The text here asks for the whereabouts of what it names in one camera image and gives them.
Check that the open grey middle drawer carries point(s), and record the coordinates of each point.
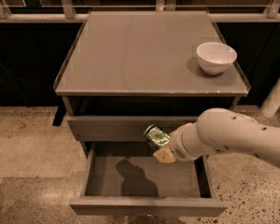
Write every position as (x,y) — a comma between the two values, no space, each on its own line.
(124,179)

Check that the grey drawer cabinet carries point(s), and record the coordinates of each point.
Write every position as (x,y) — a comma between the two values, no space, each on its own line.
(144,63)

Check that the green soda can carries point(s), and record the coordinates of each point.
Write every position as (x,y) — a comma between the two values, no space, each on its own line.
(156,137)

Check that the white ceramic bowl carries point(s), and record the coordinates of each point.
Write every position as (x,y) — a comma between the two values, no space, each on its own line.
(215,58)

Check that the white pipe post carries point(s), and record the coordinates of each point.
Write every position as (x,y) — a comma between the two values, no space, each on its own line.
(272,101)

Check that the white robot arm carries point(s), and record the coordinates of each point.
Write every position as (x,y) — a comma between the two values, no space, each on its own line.
(219,131)

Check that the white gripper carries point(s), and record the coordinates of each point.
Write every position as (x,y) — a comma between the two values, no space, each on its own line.
(176,143)

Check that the white metal railing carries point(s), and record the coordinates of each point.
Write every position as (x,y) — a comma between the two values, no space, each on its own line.
(68,3)

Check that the closed grey top drawer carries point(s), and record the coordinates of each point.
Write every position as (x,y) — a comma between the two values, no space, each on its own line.
(120,128)

